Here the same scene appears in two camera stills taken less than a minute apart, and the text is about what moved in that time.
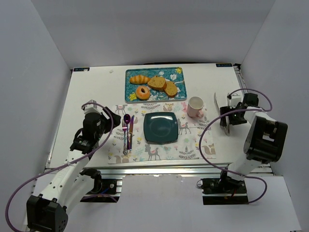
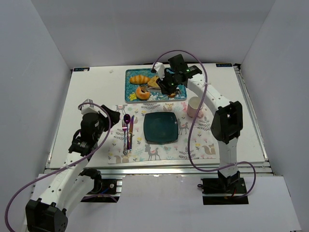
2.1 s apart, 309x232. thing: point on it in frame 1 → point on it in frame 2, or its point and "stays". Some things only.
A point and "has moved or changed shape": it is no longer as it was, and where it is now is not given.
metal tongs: x=227 y=127 has moved or changed shape
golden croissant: x=139 y=79 stays
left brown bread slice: x=157 y=83 stays
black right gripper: x=224 y=116 → x=165 y=85
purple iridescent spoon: x=127 y=119 stays
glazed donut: x=140 y=95 stays
